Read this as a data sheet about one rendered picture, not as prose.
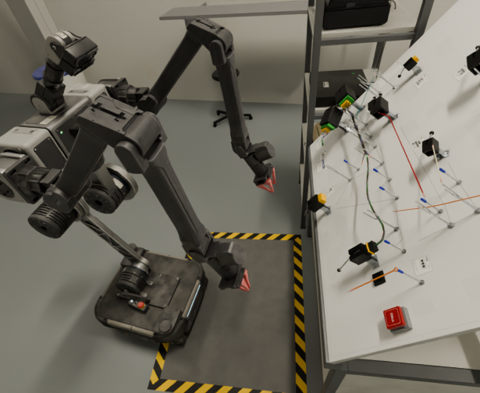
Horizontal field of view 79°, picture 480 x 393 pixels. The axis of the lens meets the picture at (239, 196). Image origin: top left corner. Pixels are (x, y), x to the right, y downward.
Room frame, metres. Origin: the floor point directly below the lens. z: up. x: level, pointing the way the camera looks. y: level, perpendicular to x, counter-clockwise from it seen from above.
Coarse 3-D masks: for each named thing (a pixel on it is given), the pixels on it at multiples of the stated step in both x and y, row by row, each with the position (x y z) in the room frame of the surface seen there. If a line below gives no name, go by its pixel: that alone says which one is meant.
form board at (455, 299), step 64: (448, 64) 1.00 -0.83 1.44; (384, 128) 0.99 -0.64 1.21; (448, 128) 0.74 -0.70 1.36; (320, 192) 0.98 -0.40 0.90; (384, 192) 0.70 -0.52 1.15; (320, 256) 0.64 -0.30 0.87; (384, 256) 0.47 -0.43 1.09; (448, 256) 0.37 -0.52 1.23; (384, 320) 0.29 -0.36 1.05; (448, 320) 0.23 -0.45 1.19
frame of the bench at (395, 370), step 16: (320, 352) 0.42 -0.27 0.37; (352, 368) 0.24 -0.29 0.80; (368, 368) 0.23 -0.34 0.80; (384, 368) 0.23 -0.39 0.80; (400, 368) 0.22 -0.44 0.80; (416, 368) 0.21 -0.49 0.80; (432, 368) 0.21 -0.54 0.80; (448, 368) 0.20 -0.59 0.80; (336, 384) 0.24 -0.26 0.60; (464, 384) 0.16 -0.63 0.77
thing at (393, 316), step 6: (396, 306) 0.30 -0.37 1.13; (384, 312) 0.30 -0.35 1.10; (390, 312) 0.29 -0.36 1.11; (396, 312) 0.28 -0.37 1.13; (390, 318) 0.28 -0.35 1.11; (396, 318) 0.27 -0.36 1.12; (402, 318) 0.27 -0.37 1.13; (390, 324) 0.26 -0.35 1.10; (396, 324) 0.26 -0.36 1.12; (402, 324) 0.25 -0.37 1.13
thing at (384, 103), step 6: (372, 102) 1.04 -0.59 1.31; (378, 102) 1.01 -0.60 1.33; (384, 102) 1.01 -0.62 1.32; (372, 108) 1.01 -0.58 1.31; (378, 108) 0.98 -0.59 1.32; (384, 108) 0.97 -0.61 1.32; (372, 114) 0.99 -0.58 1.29; (378, 114) 1.00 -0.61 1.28; (390, 114) 0.99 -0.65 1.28; (396, 114) 1.00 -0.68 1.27
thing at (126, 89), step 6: (120, 78) 1.16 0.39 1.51; (114, 84) 1.11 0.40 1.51; (120, 84) 1.13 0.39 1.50; (126, 84) 1.14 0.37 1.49; (114, 90) 1.10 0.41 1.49; (120, 90) 1.11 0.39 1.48; (126, 90) 1.11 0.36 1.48; (132, 90) 1.10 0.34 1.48; (114, 96) 1.10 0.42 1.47; (120, 96) 1.10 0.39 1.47; (126, 96) 1.10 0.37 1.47; (132, 96) 1.09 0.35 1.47; (126, 102) 1.09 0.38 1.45; (132, 102) 1.09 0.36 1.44
